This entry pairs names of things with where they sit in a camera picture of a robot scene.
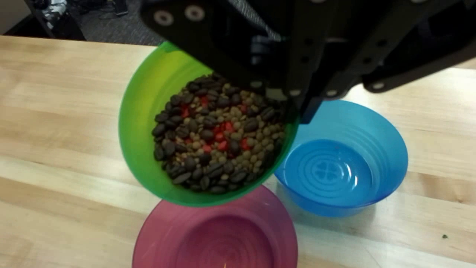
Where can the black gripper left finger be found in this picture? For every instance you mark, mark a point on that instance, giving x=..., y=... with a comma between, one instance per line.
x=213, y=34

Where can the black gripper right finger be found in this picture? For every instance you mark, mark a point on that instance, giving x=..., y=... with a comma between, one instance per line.
x=335, y=46

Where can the green plastic bowl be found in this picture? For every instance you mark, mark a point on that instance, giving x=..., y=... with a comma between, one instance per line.
x=158, y=78

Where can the blue plastic bowl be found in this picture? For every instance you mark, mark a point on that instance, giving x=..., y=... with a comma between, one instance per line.
x=345, y=160

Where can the purple plastic bowl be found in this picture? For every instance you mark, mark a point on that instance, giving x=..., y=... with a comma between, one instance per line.
x=253, y=232

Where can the beans and pellets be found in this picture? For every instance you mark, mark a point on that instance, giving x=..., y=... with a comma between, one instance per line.
x=216, y=138

